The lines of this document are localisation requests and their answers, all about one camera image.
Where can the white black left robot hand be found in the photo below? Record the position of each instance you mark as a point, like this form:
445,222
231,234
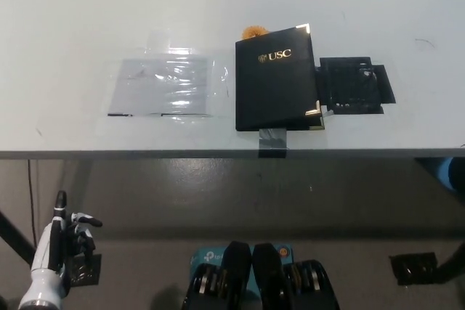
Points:
49,248

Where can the black USC diary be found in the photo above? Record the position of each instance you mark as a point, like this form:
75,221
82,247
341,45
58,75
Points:
274,85

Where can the teal TP-Link box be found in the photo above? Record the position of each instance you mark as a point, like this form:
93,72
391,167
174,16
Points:
207,255

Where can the blue round object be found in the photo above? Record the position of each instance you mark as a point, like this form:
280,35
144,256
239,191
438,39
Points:
448,175

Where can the silver duct tape strip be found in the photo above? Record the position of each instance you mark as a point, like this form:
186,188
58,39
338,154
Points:
273,141

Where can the black square frame with tape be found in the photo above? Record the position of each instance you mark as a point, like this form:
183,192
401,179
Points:
348,85

